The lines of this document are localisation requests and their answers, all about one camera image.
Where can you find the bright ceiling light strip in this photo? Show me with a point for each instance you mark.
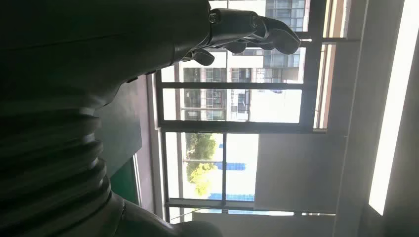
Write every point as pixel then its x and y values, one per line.
pixel 392 108

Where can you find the green conveyor belt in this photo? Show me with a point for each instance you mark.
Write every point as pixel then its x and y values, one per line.
pixel 124 183

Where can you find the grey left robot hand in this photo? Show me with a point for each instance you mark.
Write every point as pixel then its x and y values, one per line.
pixel 98 49

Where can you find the dark metal window frame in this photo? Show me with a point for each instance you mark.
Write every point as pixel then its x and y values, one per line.
pixel 229 127

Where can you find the green tree outside window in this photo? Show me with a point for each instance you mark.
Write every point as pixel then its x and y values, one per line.
pixel 201 147

